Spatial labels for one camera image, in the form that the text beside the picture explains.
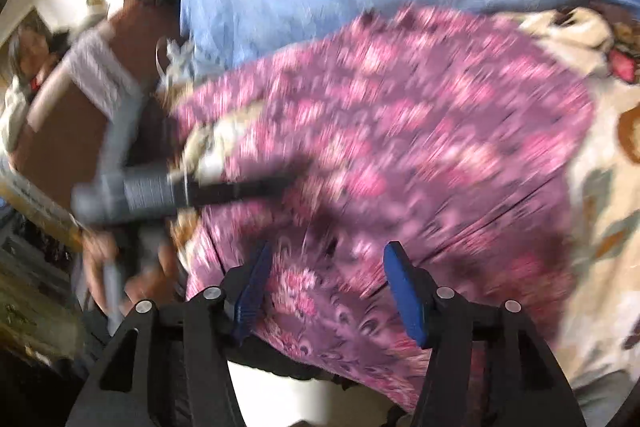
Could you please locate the person's left hand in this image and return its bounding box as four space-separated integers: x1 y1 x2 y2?
81 229 181 316

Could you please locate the purple pink floral cloth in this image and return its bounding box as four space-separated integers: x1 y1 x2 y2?
174 6 593 411

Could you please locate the cream brown leaf blanket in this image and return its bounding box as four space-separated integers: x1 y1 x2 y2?
500 3 639 387

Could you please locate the brown wooden headboard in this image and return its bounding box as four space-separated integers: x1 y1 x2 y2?
9 0 180 211

